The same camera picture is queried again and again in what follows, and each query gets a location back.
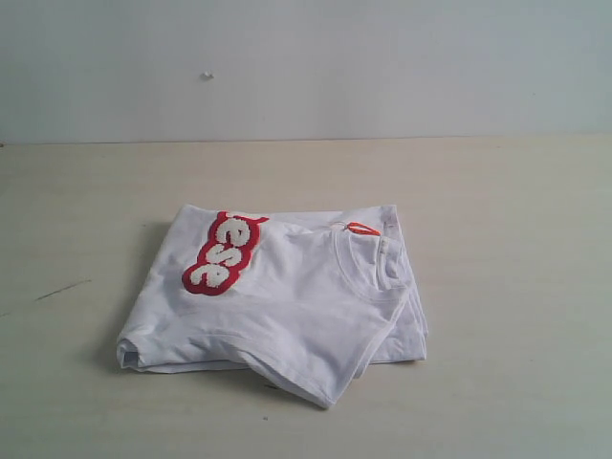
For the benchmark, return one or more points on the white t-shirt red lettering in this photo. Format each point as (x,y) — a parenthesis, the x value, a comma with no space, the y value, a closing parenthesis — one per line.
(295,297)

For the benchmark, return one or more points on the orange garment tag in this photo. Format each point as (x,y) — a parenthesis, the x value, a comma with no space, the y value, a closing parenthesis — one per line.
(359,228)

